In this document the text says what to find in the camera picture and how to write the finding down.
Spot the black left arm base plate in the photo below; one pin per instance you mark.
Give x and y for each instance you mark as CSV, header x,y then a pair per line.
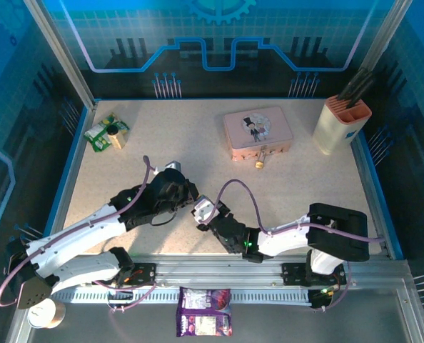
x,y
144,273

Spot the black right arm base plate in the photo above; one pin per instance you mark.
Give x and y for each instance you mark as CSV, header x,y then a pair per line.
x,y
296,273

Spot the aluminium frame post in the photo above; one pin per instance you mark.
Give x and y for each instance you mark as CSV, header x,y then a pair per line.
x,y
385,32
60,53

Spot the pink tin box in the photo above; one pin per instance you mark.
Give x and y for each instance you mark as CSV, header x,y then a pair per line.
x,y
256,130

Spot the small beige bottle black cap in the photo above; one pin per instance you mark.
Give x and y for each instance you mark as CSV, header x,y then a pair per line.
x,y
116,137

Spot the purple snack bag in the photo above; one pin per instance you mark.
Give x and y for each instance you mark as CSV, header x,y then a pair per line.
x,y
203,314

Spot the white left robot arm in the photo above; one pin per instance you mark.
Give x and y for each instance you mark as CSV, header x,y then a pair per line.
x,y
73,232

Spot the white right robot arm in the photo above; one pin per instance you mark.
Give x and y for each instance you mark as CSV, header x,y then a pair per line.
x,y
287,236

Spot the aluminium mounting rail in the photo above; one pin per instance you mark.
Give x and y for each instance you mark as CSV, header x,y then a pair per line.
x,y
215,268

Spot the green snack packet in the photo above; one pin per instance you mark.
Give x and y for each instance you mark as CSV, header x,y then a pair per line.
x,y
99,137

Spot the cream knife block orange top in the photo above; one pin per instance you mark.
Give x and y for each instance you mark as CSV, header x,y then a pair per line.
x,y
335,130

